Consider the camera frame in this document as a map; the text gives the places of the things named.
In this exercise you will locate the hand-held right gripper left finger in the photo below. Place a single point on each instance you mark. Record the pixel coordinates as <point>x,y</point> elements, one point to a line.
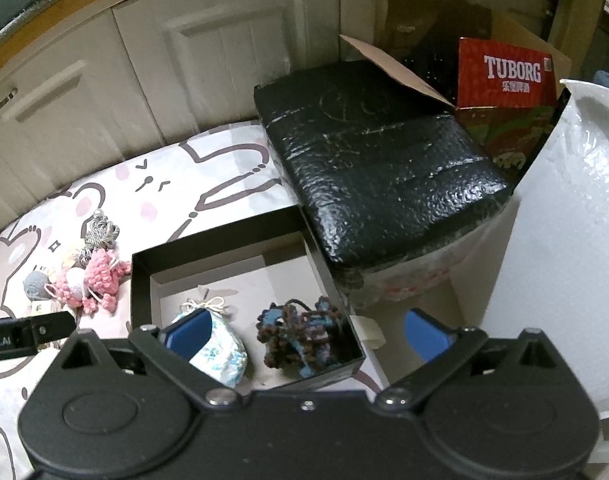
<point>188,334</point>

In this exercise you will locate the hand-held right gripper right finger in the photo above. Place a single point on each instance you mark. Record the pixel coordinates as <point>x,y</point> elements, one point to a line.
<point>425,334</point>

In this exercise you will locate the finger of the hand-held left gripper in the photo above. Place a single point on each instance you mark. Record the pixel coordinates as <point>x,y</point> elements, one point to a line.
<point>49,326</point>

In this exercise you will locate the white and pink crochet doll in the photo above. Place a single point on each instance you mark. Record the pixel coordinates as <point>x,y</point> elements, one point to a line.
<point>73,282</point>

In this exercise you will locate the black storage box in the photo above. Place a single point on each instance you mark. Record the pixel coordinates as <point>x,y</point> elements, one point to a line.
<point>144,280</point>

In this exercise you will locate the pink crochet toy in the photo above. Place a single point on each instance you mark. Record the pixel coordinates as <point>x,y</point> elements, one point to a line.
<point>102,275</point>

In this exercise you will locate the white floral fabric pouch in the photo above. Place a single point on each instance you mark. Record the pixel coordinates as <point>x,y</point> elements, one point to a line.
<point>224,352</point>

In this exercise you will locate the white paper tag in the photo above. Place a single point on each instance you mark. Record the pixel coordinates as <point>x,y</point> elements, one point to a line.
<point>369,332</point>

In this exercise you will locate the grey metallic yarn ornament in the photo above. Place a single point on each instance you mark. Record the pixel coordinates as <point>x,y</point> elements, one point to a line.
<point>100,235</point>

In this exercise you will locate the brown and blue crochet toy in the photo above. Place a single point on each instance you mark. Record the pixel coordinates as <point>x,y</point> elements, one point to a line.
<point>294,337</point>

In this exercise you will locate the bunny printed mat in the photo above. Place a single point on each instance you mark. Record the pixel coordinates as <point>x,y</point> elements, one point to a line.
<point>199,180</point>

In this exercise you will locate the white foam wrap roll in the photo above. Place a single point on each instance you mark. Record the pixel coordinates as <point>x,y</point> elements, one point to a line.
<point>564,240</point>

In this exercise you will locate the red printed carton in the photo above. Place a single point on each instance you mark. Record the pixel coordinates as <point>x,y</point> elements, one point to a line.
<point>504,110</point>

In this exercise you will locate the open brown cardboard box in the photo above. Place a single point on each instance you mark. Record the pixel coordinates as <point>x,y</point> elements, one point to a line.
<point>399,67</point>

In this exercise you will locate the wooden countertop edge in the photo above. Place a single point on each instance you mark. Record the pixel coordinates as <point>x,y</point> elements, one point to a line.
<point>39,15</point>

